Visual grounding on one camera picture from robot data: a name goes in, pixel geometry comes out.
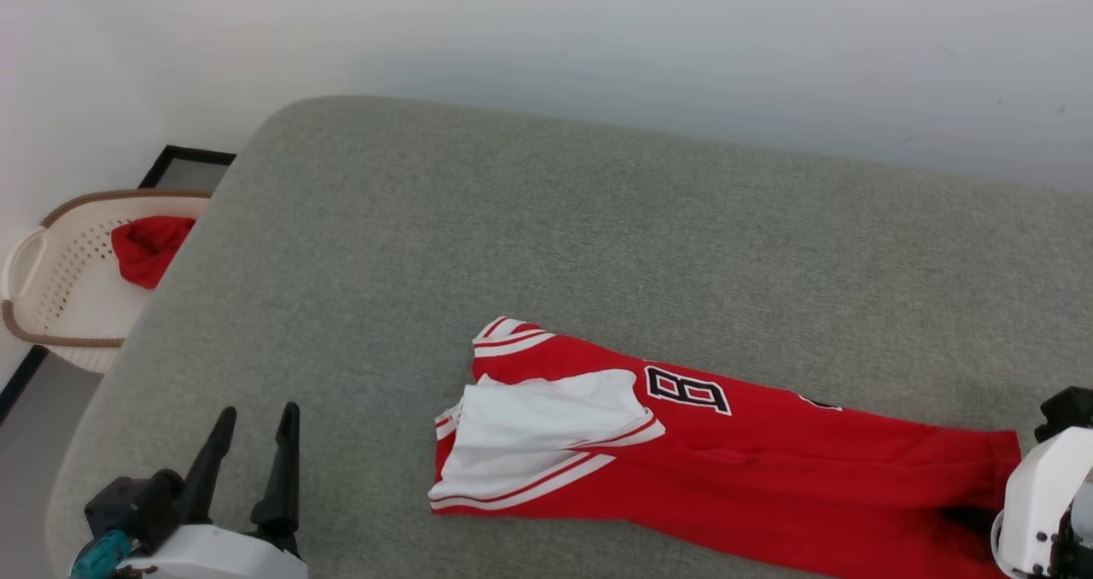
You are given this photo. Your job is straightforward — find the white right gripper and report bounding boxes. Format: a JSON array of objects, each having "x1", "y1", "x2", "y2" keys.
[{"x1": 991, "y1": 427, "x2": 1093, "y2": 579}]

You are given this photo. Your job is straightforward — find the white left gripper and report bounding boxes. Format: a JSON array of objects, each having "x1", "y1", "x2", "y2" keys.
[{"x1": 111, "y1": 401, "x2": 309, "y2": 579}]

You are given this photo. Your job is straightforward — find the red Bulls basketball jersey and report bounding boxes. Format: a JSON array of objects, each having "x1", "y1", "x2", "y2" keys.
[{"x1": 427, "y1": 315, "x2": 1024, "y2": 579}]

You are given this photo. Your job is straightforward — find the black skirting strip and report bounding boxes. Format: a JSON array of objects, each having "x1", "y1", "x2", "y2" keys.
[{"x1": 0, "y1": 345, "x2": 50, "y2": 427}]

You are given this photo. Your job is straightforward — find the red cloth in basket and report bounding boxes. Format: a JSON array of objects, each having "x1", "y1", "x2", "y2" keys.
[{"x1": 110, "y1": 215, "x2": 198, "y2": 290}]

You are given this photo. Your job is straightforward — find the cream perforated laundry basket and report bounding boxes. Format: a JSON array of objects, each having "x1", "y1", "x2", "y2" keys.
[{"x1": 0, "y1": 188, "x2": 214, "y2": 375}]

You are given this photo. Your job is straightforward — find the grey fabric sofa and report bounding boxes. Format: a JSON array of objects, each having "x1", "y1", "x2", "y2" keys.
[{"x1": 46, "y1": 94, "x2": 1093, "y2": 579}]

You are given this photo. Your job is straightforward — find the teal camera cable connector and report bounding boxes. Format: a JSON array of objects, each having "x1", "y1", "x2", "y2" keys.
[{"x1": 69, "y1": 529, "x2": 135, "y2": 579}]

